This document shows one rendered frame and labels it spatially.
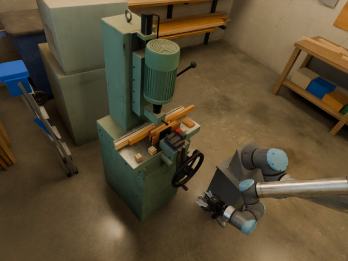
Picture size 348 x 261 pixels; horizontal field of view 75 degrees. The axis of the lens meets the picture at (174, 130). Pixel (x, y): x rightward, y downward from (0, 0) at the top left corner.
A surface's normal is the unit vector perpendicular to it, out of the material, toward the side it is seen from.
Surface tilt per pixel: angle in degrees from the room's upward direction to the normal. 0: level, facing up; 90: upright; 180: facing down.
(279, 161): 39
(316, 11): 90
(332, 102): 90
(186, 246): 0
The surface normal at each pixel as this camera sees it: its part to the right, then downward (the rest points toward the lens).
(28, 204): 0.13, -0.69
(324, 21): -0.81, 0.34
